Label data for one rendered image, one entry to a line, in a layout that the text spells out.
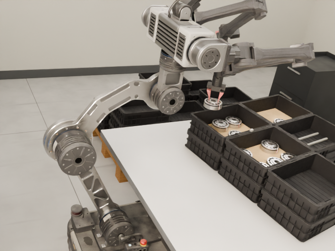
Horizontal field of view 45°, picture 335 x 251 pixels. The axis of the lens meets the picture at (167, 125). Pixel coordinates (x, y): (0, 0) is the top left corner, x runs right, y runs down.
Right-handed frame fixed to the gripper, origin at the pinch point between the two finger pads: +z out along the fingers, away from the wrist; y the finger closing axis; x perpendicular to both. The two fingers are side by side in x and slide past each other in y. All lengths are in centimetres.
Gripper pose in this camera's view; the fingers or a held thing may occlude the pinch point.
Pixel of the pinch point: (213, 99)
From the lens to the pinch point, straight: 232.1
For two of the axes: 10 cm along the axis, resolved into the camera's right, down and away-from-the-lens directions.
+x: -1.8, 4.3, -8.8
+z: -1.2, 8.8, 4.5
